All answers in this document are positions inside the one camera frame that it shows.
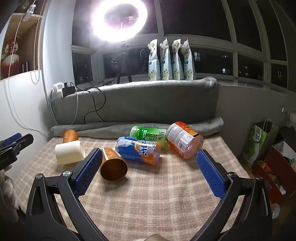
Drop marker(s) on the ring light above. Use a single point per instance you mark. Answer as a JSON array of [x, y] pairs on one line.
[[118, 21]]

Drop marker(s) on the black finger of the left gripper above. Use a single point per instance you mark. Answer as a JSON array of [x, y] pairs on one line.
[[12, 146]]

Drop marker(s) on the white green pouch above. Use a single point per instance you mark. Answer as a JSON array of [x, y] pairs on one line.
[[189, 69], [166, 70], [154, 67], [176, 62]]

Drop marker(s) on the orange paper cup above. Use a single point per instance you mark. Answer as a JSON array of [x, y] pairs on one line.
[[70, 135], [113, 167]]

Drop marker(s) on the red cardboard box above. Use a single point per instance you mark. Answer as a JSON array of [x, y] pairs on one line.
[[277, 171]]

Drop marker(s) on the white gloved hand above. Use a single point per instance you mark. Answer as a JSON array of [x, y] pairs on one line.
[[9, 205]]

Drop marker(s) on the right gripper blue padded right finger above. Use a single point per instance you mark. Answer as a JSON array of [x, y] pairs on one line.
[[213, 173]]

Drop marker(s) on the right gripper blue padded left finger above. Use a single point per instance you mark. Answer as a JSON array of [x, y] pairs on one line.
[[85, 171]]

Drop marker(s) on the black power adapter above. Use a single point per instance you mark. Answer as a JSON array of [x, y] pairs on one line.
[[67, 90]]

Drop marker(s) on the orange paper cup far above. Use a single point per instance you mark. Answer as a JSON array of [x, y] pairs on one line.
[[70, 135]]

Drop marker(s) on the wooden wall shelf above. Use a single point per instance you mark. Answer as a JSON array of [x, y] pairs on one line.
[[28, 46]]

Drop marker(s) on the white cream cup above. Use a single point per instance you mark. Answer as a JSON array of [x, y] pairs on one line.
[[70, 152]]

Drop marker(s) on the white power strip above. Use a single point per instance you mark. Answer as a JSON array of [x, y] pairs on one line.
[[57, 89]]

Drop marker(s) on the green paper shopping bag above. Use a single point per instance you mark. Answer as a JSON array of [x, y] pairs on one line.
[[262, 136]]

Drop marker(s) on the grey blanket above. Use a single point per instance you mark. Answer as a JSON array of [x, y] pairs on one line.
[[111, 111]]

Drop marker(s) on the orange paper cup near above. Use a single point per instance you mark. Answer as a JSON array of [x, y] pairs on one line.
[[113, 167]]

